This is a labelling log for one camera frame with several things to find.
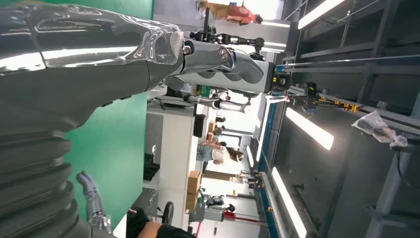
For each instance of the red and grey machine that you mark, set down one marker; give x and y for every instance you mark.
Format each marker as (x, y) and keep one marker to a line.
(229, 216)

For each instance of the green table mat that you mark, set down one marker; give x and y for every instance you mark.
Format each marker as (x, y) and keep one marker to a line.
(111, 148)

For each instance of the black and yellow gantry trolley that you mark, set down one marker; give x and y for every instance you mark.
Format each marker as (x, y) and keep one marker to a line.
(310, 90)

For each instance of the black round chair part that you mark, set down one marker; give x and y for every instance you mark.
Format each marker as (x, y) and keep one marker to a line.
(168, 213)

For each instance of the white desk cabinet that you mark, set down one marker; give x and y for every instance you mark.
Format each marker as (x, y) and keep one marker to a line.
(177, 148)

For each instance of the black bag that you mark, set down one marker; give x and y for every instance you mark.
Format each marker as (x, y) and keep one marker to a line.
(199, 126)

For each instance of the long ceiling light panel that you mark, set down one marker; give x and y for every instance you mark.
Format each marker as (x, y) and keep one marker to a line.
(318, 13)
(288, 203)

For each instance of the black articulated camera rig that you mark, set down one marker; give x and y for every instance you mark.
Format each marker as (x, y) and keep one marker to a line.
(226, 39)

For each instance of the person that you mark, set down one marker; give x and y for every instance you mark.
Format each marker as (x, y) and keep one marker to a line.
(149, 230)
(239, 13)
(220, 154)

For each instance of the brown cardboard box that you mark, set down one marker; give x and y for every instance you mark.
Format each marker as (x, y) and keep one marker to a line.
(194, 182)
(192, 202)

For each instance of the clear plastic bag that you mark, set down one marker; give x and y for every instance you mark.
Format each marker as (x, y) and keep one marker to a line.
(374, 128)

